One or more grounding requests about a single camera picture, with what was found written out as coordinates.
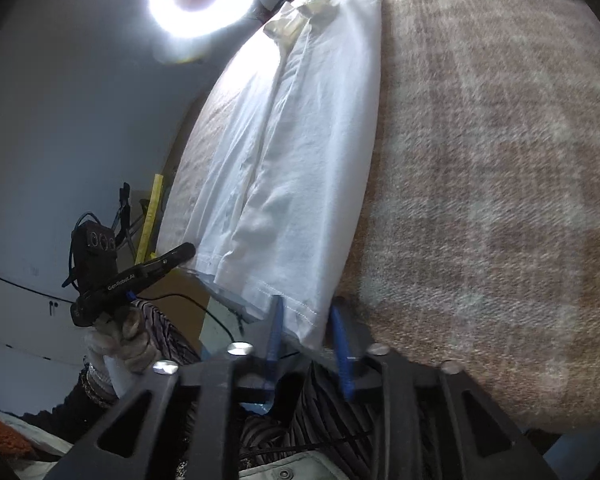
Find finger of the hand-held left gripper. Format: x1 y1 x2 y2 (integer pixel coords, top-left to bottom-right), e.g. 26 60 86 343
145 242 197 281

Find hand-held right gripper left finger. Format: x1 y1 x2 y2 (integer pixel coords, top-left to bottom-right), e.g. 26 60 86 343
45 295 286 480

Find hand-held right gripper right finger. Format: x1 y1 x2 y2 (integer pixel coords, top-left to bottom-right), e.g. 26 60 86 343
331 304 557 480

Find white shirt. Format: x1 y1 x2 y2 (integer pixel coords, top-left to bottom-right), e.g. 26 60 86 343
185 0 387 352

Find person's left forearm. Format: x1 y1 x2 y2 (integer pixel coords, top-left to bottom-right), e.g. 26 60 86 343
30 357 126 443

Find person's left hand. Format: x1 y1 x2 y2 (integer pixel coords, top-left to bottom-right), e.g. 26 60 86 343
84 305 162 376

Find yellow stick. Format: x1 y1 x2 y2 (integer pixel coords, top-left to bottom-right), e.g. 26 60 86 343
135 174 163 266

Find pale blue sheet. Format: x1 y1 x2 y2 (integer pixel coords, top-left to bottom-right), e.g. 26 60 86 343
184 269 277 322

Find black tripod stand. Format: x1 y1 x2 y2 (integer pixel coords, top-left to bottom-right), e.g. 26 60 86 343
111 182 148 261

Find striped dark garment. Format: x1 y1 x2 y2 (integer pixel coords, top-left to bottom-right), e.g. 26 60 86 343
130 299 381 463

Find beige pants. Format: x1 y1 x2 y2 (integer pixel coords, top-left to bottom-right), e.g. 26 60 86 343
237 451 377 480

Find orange cloth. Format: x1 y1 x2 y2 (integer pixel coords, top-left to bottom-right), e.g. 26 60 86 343
0 400 33 458

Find brown plaid blanket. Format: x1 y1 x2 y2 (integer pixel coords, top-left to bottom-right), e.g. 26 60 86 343
157 0 600 433

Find black cable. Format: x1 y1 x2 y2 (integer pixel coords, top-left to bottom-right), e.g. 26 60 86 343
147 292 248 342

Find beaded bracelet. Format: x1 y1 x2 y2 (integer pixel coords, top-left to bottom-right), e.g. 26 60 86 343
79 357 118 408

